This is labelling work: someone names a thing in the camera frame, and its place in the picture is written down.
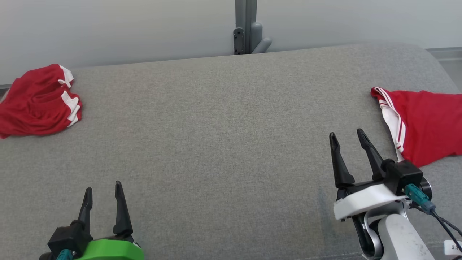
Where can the red basketball jersey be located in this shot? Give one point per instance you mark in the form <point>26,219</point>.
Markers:
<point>429,122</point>

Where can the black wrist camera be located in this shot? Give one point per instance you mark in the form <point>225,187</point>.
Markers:
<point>406,175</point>
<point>66,238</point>

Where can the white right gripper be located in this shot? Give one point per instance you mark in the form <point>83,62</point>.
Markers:
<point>364,202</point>

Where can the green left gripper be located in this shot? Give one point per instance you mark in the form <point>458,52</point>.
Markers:
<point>112,251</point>

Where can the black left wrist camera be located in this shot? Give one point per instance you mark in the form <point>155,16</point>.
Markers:
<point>66,238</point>

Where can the red shorts with white stripes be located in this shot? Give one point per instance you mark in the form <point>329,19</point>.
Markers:
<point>36,104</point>

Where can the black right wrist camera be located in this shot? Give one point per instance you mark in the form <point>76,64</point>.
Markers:
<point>406,175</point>

